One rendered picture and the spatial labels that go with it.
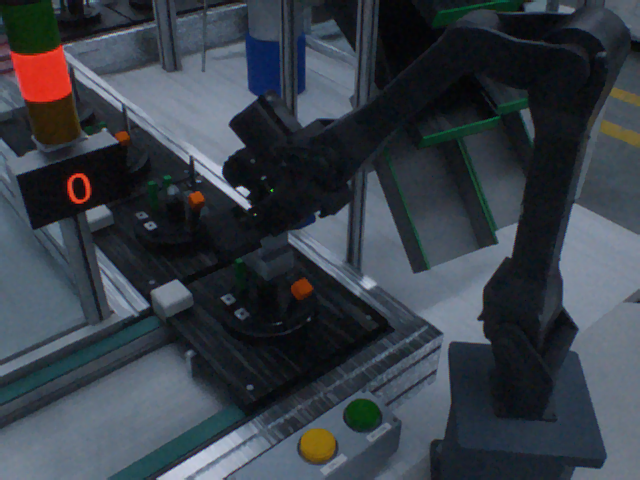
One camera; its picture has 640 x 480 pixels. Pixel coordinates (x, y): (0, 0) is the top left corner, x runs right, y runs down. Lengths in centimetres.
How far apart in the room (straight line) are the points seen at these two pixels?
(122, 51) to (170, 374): 124
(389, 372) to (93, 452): 38
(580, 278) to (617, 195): 203
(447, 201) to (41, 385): 63
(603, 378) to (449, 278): 30
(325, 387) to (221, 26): 149
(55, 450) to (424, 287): 63
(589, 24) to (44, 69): 51
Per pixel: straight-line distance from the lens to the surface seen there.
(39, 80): 74
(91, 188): 81
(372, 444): 81
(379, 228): 129
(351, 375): 88
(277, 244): 85
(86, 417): 93
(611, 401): 106
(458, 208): 104
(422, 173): 102
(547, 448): 72
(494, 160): 113
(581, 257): 131
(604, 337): 116
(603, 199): 321
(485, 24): 56
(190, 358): 89
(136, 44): 202
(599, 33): 52
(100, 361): 96
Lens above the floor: 161
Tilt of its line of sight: 37 degrees down
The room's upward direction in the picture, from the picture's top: 1 degrees clockwise
